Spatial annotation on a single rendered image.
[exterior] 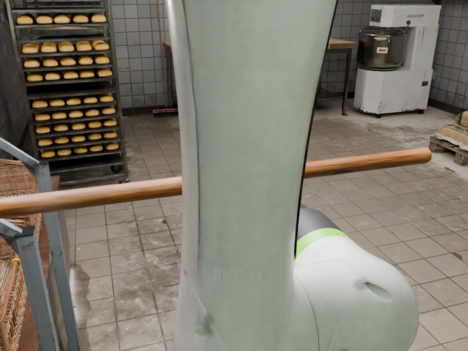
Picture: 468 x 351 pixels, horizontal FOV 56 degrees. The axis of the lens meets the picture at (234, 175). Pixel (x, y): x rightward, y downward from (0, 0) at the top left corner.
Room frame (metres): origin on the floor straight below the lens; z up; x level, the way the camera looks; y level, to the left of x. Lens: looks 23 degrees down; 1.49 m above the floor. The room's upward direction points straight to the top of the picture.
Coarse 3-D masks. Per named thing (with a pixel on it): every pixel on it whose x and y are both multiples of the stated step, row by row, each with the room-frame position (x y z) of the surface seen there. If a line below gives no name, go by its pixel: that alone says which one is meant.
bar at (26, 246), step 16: (0, 144) 1.34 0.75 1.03; (32, 160) 1.37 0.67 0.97; (48, 176) 1.37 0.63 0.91; (0, 224) 0.90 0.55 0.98; (48, 224) 1.36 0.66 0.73; (16, 240) 0.90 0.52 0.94; (32, 240) 0.91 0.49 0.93; (32, 256) 0.91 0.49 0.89; (64, 256) 1.40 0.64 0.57; (32, 272) 0.91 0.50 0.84; (64, 272) 1.37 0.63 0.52; (32, 288) 0.91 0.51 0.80; (64, 288) 1.37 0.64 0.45; (32, 304) 0.90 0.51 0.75; (48, 304) 0.93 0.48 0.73; (64, 304) 1.36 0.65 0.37; (48, 320) 0.91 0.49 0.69; (64, 320) 1.36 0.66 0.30; (48, 336) 0.91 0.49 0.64
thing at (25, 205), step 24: (312, 168) 0.71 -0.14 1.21; (336, 168) 0.72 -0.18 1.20; (360, 168) 0.73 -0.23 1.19; (384, 168) 0.75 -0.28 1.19; (48, 192) 0.59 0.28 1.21; (72, 192) 0.59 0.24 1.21; (96, 192) 0.60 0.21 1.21; (120, 192) 0.61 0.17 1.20; (144, 192) 0.62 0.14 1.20; (168, 192) 0.63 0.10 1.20; (0, 216) 0.56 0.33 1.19
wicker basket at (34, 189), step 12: (0, 168) 1.88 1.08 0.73; (12, 168) 1.90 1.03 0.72; (24, 168) 1.91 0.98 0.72; (0, 180) 1.88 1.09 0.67; (12, 180) 1.89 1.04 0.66; (24, 180) 1.91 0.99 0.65; (0, 192) 1.88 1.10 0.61; (12, 192) 1.89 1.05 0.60; (24, 192) 1.91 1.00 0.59; (36, 192) 1.70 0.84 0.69; (24, 216) 1.42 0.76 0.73; (36, 216) 1.57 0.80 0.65; (36, 228) 1.50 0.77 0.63
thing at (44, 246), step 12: (60, 216) 1.95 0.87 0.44; (60, 228) 1.89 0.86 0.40; (48, 240) 1.49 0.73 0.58; (48, 252) 1.41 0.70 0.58; (48, 264) 1.33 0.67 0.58; (48, 276) 1.28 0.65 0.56; (48, 288) 1.27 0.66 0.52; (24, 312) 1.08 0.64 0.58; (60, 312) 1.43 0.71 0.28; (24, 324) 1.02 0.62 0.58; (60, 324) 1.39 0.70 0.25; (24, 336) 0.97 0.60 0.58; (36, 336) 0.97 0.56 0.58; (60, 336) 1.35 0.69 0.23; (24, 348) 0.93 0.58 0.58; (36, 348) 0.93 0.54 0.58; (60, 348) 1.30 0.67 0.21
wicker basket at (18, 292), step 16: (16, 224) 1.36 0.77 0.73; (0, 240) 1.34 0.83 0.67; (0, 256) 1.34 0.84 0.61; (16, 256) 1.15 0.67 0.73; (0, 272) 1.27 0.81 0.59; (16, 272) 1.09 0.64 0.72; (0, 288) 1.18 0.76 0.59; (16, 288) 1.05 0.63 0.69; (0, 304) 1.10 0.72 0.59; (16, 304) 1.03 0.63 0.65; (0, 320) 0.86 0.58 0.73; (16, 320) 0.98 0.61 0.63; (0, 336) 0.86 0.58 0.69; (16, 336) 0.95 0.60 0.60
